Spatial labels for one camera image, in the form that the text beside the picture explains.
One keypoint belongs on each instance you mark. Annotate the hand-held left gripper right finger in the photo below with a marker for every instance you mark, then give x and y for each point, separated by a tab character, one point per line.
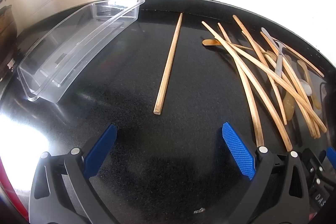
237	150

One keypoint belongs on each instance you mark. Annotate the small wooden spoon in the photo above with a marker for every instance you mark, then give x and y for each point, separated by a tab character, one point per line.
208	42

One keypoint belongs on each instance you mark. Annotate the pile of wooden chopsticks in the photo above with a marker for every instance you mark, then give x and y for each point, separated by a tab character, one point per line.
315	127

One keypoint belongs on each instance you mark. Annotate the small grey paper scrap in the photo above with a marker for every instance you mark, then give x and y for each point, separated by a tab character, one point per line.
199	211

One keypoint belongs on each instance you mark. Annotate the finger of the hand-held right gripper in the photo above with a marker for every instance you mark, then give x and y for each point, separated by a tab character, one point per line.
330	153
311	163

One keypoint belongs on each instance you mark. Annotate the light bamboo chopstick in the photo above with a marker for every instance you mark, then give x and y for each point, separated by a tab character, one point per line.
169	64

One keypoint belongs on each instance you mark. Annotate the thick wooden spoon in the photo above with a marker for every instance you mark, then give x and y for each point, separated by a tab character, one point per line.
289	108

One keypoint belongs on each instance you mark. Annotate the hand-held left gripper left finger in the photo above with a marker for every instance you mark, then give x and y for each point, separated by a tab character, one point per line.
101	150

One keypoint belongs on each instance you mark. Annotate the clear plastic container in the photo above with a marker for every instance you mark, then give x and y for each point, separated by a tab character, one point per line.
78	37

